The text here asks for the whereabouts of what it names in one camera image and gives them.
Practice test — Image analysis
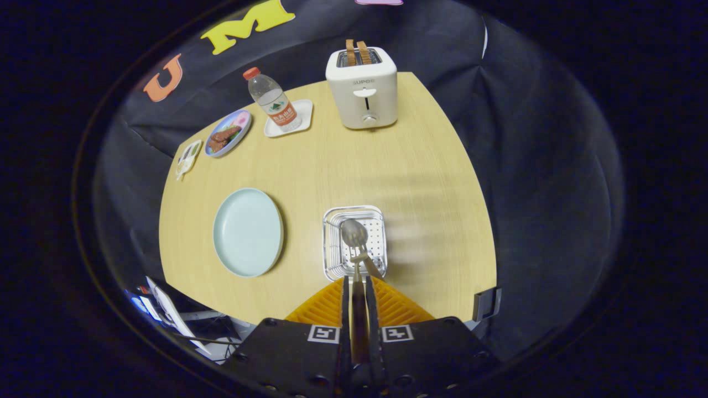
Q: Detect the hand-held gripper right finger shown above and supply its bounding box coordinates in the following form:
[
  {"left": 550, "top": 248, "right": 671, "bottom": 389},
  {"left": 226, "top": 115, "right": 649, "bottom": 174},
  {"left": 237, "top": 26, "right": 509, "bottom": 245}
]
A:
[{"left": 365, "top": 275, "right": 498, "bottom": 398}]

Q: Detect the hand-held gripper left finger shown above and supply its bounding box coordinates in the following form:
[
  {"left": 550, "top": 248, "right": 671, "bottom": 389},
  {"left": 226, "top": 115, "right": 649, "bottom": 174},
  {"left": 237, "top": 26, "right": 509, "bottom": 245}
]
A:
[{"left": 224, "top": 275, "right": 353, "bottom": 398}]

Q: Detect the fork with wooden handle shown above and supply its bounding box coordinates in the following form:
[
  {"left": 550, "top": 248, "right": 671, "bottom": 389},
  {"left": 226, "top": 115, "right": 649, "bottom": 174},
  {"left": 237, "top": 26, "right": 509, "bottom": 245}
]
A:
[{"left": 348, "top": 246, "right": 370, "bottom": 365}]

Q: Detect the metal spoon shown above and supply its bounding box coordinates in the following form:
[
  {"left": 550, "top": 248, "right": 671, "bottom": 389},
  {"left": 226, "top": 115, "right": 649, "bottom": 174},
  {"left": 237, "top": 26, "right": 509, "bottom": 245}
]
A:
[{"left": 340, "top": 218, "right": 386, "bottom": 281}]

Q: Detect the black table clamp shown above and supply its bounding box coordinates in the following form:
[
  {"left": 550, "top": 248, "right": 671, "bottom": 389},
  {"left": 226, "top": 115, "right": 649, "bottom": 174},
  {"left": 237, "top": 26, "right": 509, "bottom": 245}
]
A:
[{"left": 472, "top": 286, "right": 503, "bottom": 322}]

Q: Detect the white paper sheet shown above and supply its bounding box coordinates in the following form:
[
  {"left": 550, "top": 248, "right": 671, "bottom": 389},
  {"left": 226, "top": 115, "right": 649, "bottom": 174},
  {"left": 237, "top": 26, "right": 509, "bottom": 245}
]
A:
[{"left": 145, "top": 276, "right": 214, "bottom": 357}]

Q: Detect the light green plate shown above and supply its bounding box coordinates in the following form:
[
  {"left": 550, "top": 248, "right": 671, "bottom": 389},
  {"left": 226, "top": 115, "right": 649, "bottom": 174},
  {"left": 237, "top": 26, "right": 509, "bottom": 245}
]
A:
[{"left": 213, "top": 188, "right": 284, "bottom": 278}]

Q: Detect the black backdrop cloth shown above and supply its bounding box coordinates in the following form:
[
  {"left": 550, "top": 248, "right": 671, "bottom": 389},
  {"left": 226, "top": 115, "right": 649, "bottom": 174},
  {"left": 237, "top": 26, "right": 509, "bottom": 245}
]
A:
[{"left": 91, "top": 0, "right": 626, "bottom": 360}]

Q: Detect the white compartment sauce dish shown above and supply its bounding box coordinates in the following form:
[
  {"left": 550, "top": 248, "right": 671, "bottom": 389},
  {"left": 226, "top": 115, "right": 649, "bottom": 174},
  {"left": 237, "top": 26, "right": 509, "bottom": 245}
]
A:
[{"left": 175, "top": 139, "right": 203, "bottom": 181}]

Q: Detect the colourful plate with meat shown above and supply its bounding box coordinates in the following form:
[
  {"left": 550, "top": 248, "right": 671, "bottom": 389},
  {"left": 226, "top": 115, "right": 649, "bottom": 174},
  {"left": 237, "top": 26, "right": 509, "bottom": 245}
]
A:
[{"left": 205, "top": 109, "right": 253, "bottom": 159}]

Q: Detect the white square saucer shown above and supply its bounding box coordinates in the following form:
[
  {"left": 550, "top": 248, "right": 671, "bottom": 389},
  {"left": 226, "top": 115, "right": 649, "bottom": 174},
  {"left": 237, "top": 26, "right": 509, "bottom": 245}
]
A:
[{"left": 263, "top": 99, "right": 314, "bottom": 138}]

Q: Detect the clear bottle with red cap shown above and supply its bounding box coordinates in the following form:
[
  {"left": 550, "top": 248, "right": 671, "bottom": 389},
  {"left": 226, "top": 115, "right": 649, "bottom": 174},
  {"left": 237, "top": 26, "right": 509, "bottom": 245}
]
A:
[{"left": 243, "top": 67, "right": 303, "bottom": 133}]

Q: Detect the white toaster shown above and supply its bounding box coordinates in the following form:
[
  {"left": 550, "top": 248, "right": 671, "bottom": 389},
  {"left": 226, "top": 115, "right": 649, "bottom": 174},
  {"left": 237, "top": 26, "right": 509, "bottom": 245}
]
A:
[{"left": 325, "top": 47, "right": 398, "bottom": 130}]

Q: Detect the metal wire basket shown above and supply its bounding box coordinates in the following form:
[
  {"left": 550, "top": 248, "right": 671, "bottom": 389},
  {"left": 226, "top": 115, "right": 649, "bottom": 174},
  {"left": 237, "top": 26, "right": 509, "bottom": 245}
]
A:
[{"left": 322, "top": 205, "right": 388, "bottom": 282}]

